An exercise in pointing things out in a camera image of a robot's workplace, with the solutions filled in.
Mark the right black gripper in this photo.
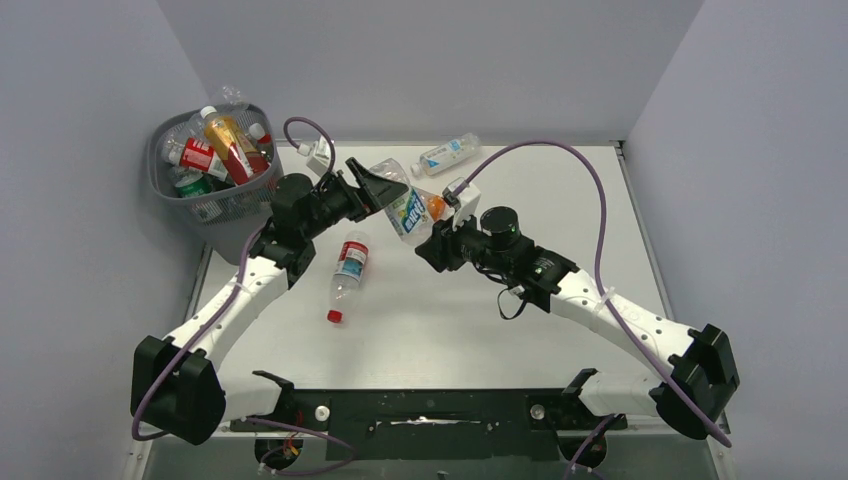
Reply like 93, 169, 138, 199
417, 206, 511, 276

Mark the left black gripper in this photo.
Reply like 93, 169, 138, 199
302, 159, 407, 240

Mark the clear bottle blue green label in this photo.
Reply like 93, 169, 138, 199
369, 158, 435, 248

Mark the clear bottle red teal label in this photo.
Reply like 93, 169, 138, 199
326, 230, 370, 324

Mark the clear bottle white blue label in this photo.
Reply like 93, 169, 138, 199
409, 133, 482, 178

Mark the brown tea bottle red base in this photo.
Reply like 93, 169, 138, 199
200, 106, 269, 185

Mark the clear unlabelled bottle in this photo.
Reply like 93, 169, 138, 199
185, 85, 250, 137

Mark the clear bottle green white label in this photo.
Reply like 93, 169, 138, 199
168, 166, 213, 198

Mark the clear bottle red white label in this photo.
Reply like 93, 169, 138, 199
161, 137, 229, 181

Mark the orange tinted bottle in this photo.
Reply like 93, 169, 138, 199
416, 188, 453, 221

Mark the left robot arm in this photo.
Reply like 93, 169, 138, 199
130, 158, 409, 445

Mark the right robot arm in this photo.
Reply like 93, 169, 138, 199
415, 207, 740, 445

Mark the grey mesh waste bin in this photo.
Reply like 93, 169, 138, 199
146, 111, 284, 265

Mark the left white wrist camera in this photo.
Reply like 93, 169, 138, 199
297, 137, 331, 176

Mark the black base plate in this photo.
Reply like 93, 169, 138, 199
231, 387, 601, 461

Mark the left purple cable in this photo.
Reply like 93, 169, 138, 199
131, 117, 359, 478

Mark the aluminium frame rail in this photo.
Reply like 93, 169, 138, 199
135, 390, 730, 439

